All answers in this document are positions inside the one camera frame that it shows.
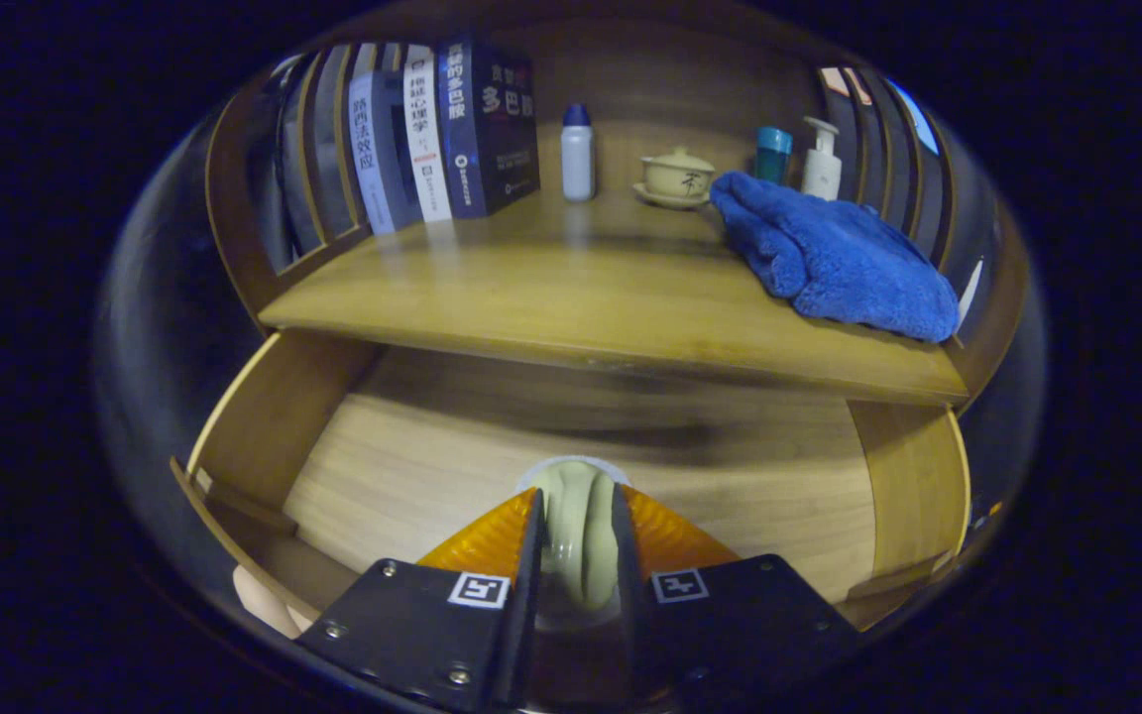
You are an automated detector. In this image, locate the wooden drawer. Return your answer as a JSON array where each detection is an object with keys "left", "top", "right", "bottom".
[{"left": 170, "top": 329, "right": 973, "bottom": 636}]

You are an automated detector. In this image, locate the wooden cabinet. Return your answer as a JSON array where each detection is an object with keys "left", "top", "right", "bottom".
[{"left": 204, "top": 5, "right": 1033, "bottom": 417}]

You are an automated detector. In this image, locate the white book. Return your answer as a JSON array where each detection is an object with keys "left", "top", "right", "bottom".
[{"left": 402, "top": 43, "right": 454, "bottom": 224}]

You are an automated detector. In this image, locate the dark blue book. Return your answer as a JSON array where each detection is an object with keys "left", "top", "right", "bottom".
[{"left": 435, "top": 38, "right": 542, "bottom": 220}]

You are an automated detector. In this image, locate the wooden countertop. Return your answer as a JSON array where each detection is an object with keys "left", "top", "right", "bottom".
[{"left": 259, "top": 183, "right": 969, "bottom": 406}]

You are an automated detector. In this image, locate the blue towel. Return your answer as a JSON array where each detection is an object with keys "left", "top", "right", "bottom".
[{"left": 708, "top": 171, "right": 961, "bottom": 344}]

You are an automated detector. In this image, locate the white bottle blue cap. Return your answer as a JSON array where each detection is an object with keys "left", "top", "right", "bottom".
[{"left": 560, "top": 103, "right": 597, "bottom": 203}]

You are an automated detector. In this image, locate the green-handled white scrub brush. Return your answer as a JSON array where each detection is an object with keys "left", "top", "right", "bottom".
[{"left": 516, "top": 454, "right": 631, "bottom": 631}]

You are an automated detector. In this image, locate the light blue book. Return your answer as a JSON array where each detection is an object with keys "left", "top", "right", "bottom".
[{"left": 347, "top": 45, "right": 425, "bottom": 236}]

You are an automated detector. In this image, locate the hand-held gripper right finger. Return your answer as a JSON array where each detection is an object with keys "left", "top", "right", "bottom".
[{"left": 611, "top": 483, "right": 864, "bottom": 710}]

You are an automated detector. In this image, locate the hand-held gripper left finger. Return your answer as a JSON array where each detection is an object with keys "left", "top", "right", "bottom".
[{"left": 295, "top": 486, "right": 545, "bottom": 713}]

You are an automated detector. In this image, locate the white pump bottle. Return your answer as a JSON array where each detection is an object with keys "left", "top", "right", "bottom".
[{"left": 800, "top": 116, "right": 844, "bottom": 202}]

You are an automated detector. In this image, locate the beige lidded teacup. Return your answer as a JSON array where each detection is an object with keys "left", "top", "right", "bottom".
[{"left": 632, "top": 147, "right": 718, "bottom": 210}]

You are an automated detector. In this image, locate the teal bottle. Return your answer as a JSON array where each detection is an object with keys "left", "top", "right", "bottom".
[{"left": 754, "top": 126, "right": 794, "bottom": 186}]

